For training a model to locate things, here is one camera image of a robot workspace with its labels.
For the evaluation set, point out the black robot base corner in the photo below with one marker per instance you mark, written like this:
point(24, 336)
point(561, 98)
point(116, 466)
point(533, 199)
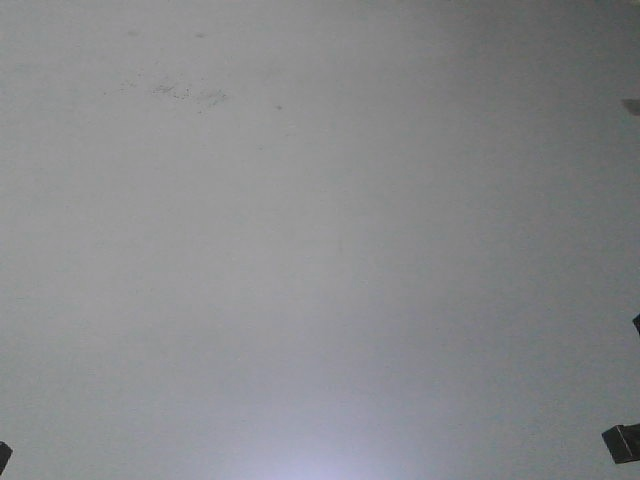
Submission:
point(622, 442)
point(5, 454)

